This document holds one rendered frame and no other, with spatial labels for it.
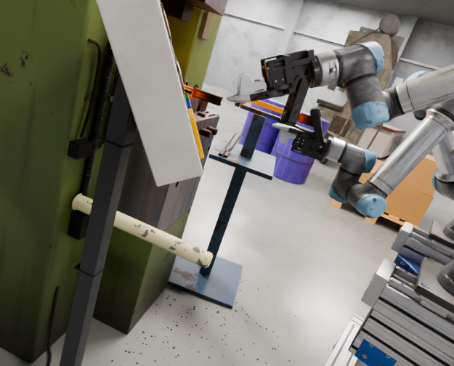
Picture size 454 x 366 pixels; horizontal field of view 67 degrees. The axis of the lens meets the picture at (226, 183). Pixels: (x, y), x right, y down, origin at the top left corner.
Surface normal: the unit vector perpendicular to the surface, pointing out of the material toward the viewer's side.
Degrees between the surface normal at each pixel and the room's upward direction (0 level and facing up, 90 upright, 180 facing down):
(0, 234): 90
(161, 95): 90
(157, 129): 90
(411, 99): 106
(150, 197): 90
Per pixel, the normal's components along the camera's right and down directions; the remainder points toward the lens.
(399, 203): -0.37, 0.21
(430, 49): -0.55, 0.11
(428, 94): -0.48, 0.44
